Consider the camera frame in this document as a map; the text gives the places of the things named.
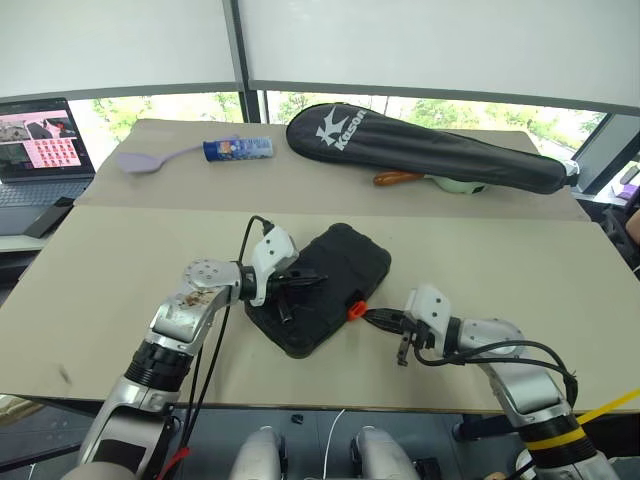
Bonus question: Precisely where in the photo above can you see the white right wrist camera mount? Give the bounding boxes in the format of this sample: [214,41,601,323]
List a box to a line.
[403,284,454,359]

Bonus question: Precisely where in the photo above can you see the black Kason racket bag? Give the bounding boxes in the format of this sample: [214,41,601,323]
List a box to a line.
[285,102,582,196]

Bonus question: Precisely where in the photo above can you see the dark grey laptop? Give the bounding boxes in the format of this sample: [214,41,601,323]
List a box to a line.
[0,96,97,237]

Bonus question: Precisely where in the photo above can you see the black smartphone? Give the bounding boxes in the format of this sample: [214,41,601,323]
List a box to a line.
[23,196,76,240]

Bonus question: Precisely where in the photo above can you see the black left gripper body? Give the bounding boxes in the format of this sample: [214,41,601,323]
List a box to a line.
[269,268,304,302]

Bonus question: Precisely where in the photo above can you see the silver rounded robot leg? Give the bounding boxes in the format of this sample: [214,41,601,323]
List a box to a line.
[349,425,419,480]
[232,425,287,480]

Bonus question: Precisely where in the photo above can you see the black plastic tool case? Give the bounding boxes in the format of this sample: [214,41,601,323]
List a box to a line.
[243,222,393,359]

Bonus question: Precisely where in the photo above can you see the white green bowl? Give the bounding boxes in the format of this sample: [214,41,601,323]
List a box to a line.
[431,174,489,196]

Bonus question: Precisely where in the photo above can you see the black table base bar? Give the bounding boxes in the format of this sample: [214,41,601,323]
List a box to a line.
[453,411,517,442]

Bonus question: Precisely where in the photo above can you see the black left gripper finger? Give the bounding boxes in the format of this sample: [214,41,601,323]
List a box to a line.
[275,288,297,326]
[288,268,329,288]

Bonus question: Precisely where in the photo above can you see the brown wooden handle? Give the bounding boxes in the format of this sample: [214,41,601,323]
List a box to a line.
[373,169,427,188]

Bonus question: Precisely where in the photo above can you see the grey window frame post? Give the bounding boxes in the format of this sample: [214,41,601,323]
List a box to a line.
[221,0,269,124]

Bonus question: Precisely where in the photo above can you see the blue printed can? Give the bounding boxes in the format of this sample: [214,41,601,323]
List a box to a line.
[201,135,275,163]

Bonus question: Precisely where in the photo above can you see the white floor cable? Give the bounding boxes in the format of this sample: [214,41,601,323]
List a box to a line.
[321,408,348,480]

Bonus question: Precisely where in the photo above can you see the yellow cord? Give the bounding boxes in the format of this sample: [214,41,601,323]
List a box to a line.
[578,386,640,427]

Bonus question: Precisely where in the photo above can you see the dark monitor panel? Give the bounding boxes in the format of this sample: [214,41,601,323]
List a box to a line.
[571,113,640,194]

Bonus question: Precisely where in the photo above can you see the seated person dark clothes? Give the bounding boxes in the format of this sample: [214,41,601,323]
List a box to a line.
[599,203,640,272]

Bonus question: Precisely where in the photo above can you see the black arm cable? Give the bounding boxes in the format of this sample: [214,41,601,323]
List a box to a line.
[413,338,582,402]
[169,214,274,469]

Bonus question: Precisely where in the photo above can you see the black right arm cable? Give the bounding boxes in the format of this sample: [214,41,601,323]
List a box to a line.
[413,338,582,402]

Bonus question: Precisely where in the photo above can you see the white roller blind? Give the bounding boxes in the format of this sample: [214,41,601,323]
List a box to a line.
[0,0,250,102]
[236,0,640,109]

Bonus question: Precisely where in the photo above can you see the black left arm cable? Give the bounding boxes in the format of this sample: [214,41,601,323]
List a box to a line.
[169,214,274,469]

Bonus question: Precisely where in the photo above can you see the purple silicone spatula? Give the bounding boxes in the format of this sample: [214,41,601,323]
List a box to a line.
[115,133,237,176]

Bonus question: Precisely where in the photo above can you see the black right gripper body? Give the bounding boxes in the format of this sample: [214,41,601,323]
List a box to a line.
[398,313,436,352]

